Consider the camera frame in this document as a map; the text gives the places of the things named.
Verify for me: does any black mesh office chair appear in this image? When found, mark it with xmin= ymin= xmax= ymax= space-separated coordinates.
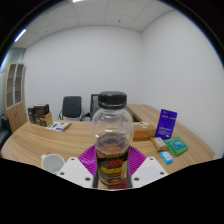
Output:
xmin=81 ymin=93 xmax=101 ymax=122

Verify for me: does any large dark brown box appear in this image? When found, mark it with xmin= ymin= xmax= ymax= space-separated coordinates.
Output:
xmin=33 ymin=103 xmax=51 ymax=127

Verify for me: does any green flat box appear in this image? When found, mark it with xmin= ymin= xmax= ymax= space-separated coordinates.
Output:
xmin=163 ymin=135 xmax=190 ymax=157

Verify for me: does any black armchair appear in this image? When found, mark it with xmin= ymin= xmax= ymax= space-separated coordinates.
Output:
xmin=0 ymin=114 xmax=11 ymax=149

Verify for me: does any purple printed pouch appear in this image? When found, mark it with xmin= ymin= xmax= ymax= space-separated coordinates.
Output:
xmin=154 ymin=108 xmax=178 ymax=140

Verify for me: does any white and green leaflet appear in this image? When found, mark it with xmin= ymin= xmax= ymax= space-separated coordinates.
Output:
xmin=45 ymin=121 xmax=72 ymax=132

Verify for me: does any clear bottle with black cap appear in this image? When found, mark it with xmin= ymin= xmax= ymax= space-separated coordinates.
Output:
xmin=90 ymin=90 xmax=135 ymax=190

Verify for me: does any small tan box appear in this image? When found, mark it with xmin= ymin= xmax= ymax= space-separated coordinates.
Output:
xmin=149 ymin=136 xmax=169 ymax=153

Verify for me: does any tan cardboard box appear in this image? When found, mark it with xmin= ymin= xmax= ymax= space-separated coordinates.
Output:
xmin=43 ymin=112 xmax=54 ymax=128

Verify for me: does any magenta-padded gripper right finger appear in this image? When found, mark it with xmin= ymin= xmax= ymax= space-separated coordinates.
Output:
xmin=127 ymin=144 xmax=169 ymax=190

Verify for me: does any black padded office chair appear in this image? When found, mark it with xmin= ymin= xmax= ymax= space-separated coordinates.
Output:
xmin=58 ymin=95 xmax=83 ymax=122

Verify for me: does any wooden shelf cabinet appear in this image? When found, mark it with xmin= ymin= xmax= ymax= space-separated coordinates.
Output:
xmin=2 ymin=63 xmax=28 ymax=134

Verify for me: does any orange-brown wooden box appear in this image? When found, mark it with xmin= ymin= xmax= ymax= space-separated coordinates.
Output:
xmin=132 ymin=123 xmax=157 ymax=142

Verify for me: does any small light blue box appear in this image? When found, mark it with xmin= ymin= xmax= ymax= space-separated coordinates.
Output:
xmin=159 ymin=150 xmax=175 ymax=166

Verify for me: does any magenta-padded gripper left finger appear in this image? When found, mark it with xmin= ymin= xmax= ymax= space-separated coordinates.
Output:
xmin=55 ymin=144 xmax=98 ymax=190

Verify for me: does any wooden side desk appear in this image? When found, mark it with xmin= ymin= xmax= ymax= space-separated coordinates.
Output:
xmin=125 ymin=103 xmax=164 ymax=125

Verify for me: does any white and grey mug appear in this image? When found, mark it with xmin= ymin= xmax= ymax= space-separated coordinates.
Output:
xmin=40 ymin=153 xmax=66 ymax=175

